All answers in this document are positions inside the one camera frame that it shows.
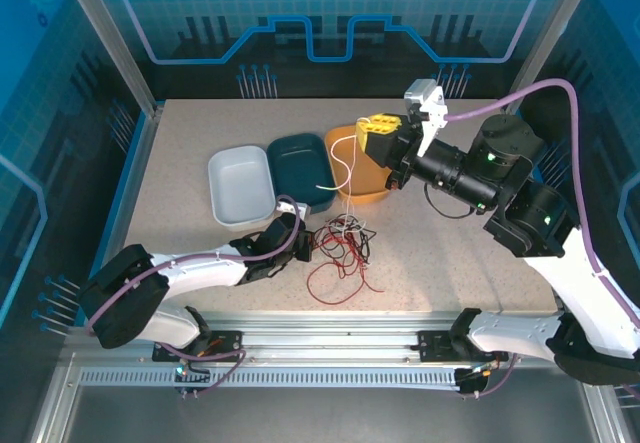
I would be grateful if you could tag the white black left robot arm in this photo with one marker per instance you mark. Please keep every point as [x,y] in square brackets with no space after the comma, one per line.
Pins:
[200,273]

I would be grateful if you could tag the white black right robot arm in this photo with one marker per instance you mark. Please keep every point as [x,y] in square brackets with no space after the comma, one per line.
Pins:
[575,288]

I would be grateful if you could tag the yellow plastic bin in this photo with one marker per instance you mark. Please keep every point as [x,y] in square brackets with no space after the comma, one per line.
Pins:
[370,185]

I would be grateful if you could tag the white plastic bin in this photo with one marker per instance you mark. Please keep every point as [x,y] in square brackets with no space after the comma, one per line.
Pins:
[240,183]

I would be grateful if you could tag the dark teal plastic bin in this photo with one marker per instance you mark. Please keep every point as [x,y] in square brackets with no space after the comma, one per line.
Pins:
[295,163]

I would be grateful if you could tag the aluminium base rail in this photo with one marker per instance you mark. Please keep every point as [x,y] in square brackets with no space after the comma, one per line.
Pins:
[325,333]

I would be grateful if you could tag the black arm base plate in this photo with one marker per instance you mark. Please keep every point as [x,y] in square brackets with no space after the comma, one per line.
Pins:
[227,340]
[432,345]

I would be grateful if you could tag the aluminium frame post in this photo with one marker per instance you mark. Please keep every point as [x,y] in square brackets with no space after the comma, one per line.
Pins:
[548,38]
[111,38]

